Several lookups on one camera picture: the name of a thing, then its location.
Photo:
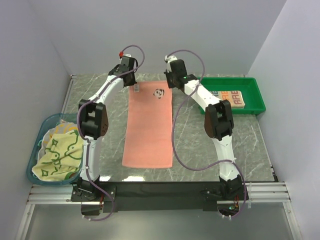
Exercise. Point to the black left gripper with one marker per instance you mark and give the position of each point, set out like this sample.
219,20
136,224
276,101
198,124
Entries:
133,81

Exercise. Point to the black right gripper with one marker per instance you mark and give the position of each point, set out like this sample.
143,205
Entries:
168,74

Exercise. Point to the colourful striped rabbit towel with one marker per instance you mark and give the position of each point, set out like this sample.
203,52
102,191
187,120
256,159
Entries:
235,98

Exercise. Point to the salmon pink towel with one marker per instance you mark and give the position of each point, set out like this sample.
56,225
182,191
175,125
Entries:
148,143

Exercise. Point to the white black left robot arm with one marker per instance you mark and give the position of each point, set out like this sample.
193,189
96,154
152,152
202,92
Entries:
93,124

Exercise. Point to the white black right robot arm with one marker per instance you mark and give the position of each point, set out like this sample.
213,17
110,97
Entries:
218,125

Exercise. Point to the teal plastic basket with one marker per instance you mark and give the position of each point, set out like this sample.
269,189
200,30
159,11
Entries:
49,123

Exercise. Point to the green plastic tray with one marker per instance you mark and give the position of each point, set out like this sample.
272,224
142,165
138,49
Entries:
247,86

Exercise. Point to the yellow green patterned towel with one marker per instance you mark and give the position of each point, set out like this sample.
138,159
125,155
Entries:
60,155

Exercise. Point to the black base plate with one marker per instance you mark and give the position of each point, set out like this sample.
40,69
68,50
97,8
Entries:
109,205

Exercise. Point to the aluminium mounting rail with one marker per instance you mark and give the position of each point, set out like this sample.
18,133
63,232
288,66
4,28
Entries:
257,192

